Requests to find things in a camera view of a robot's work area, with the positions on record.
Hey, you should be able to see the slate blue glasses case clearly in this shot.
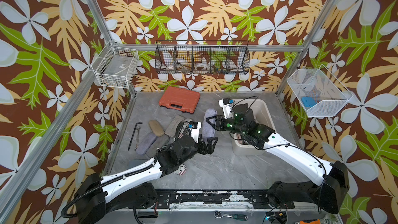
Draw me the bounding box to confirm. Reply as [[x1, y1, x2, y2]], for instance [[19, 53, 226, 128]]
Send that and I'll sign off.
[[128, 159, 147, 169]]

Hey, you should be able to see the red plastic tool case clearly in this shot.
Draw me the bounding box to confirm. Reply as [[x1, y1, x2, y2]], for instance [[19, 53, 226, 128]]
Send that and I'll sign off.
[[159, 87, 200, 114]]

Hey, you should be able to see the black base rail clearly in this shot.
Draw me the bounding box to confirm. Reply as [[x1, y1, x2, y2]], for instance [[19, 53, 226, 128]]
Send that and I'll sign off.
[[140, 189, 277, 209]]

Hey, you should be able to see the white mesh basket right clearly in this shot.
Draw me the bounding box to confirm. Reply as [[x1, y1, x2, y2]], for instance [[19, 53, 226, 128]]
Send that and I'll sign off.
[[287, 65, 353, 118]]

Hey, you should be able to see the light grey glasses case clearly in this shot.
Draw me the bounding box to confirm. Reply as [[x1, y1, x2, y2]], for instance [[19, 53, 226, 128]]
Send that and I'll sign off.
[[164, 115, 184, 138]]

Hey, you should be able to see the white wire basket left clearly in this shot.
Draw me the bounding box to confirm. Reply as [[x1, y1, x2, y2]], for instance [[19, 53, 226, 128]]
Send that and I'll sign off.
[[92, 42, 139, 89]]

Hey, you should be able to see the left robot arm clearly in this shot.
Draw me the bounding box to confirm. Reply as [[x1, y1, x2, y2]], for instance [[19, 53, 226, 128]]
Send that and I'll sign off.
[[61, 120, 218, 224]]

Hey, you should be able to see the dark grey glasses case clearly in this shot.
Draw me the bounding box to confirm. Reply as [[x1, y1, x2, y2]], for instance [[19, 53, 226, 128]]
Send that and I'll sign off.
[[146, 135, 170, 158]]

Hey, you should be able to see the cream plastic storage box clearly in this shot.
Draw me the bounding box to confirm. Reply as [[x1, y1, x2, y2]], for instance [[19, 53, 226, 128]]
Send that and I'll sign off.
[[232, 99, 276, 156]]

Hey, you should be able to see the flag print glasses case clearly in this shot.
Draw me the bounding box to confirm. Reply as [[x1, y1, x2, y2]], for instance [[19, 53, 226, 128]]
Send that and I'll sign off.
[[174, 164, 187, 175]]

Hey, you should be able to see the black wire basket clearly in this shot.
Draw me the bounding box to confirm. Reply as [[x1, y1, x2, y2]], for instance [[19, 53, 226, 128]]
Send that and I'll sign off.
[[153, 40, 250, 75]]

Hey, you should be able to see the blue object in basket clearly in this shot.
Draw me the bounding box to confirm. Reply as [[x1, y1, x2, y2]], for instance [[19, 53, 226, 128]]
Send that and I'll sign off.
[[301, 96, 317, 108]]

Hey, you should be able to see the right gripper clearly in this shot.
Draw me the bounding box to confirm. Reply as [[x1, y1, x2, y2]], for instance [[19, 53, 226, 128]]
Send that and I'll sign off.
[[206, 115, 248, 138]]

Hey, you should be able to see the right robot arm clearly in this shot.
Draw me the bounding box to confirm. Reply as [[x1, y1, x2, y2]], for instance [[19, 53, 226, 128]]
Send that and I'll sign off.
[[205, 98, 349, 214]]

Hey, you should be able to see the tan glasses case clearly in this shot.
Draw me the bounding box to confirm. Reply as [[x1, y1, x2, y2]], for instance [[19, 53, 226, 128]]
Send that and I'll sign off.
[[148, 120, 165, 137]]

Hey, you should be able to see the black hex key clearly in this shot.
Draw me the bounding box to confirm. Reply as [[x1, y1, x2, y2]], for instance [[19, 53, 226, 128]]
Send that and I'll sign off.
[[127, 122, 144, 151]]

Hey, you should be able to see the lavender glasses case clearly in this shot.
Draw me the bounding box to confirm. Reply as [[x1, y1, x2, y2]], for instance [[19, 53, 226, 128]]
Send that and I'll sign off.
[[202, 108, 218, 140]]

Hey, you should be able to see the ratchet wrench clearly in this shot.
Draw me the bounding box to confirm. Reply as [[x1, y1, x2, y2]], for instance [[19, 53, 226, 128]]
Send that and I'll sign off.
[[214, 211, 248, 221]]

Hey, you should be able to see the purple glasses case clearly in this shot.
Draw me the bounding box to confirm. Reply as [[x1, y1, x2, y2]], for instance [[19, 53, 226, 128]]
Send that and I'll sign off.
[[135, 132, 158, 155]]

